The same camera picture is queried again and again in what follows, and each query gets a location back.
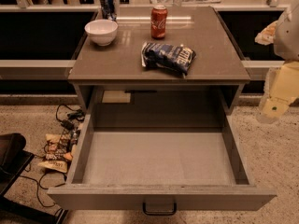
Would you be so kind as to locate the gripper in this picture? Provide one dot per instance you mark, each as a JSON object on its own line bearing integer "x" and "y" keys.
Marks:
{"x": 287, "y": 36}

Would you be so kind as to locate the blue chip bag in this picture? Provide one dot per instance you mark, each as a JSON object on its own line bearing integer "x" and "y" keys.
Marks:
{"x": 166, "y": 56}

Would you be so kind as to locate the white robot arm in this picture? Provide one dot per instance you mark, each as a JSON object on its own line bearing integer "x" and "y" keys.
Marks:
{"x": 283, "y": 34}

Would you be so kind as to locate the grey cabinet with brown top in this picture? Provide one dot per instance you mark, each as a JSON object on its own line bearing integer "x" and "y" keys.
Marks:
{"x": 192, "y": 78}

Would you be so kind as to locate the grey open top drawer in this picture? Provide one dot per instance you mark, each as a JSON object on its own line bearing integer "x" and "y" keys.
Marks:
{"x": 116, "y": 170}

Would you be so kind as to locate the red cola can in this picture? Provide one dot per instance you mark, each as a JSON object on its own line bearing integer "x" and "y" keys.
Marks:
{"x": 158, "y": 21}

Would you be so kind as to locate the white label inside cabinet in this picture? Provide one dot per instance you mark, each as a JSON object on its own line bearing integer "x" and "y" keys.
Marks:
{"x": 116, "y": 97}

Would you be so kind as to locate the white bowl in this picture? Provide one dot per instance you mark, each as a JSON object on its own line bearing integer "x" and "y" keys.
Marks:
{"x": 101, "y": 32}

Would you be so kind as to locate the blue soda can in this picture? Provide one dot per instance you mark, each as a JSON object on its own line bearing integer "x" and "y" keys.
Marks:
{"x": 108, "y": 9}

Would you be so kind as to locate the snack bags on floor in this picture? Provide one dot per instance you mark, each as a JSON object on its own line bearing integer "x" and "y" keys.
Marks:
{"x": 59, "y": 151}

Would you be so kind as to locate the black chair base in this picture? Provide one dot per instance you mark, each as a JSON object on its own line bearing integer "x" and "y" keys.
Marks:
{"x": 13, "y": 161}

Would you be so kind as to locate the black drawer handle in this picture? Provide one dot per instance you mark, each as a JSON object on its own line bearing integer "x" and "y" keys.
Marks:
{"x": 159, "y": 209}

